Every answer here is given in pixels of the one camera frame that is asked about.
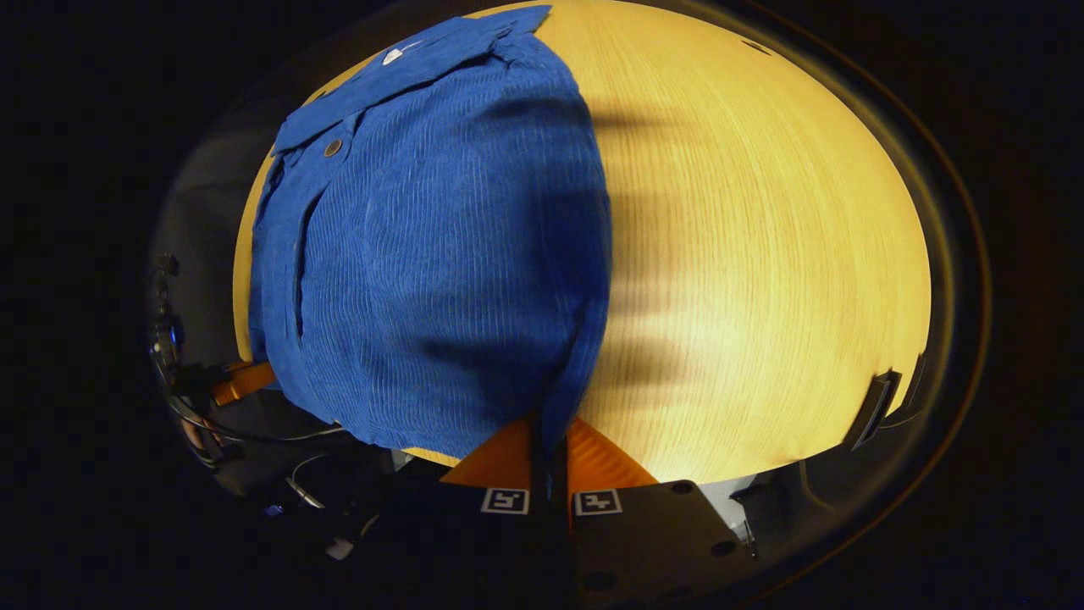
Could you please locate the blue corduroy jacket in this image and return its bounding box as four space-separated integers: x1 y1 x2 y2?
247 4 614 460

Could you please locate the black table edge bracket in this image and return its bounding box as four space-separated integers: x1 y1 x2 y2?
843 369 904 452

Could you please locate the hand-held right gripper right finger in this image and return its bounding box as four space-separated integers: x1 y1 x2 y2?
552 415 748 609

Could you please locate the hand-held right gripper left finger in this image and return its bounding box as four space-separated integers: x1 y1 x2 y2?
373 415 551 610

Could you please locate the black cable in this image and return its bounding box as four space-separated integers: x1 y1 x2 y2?
168 394 350 447

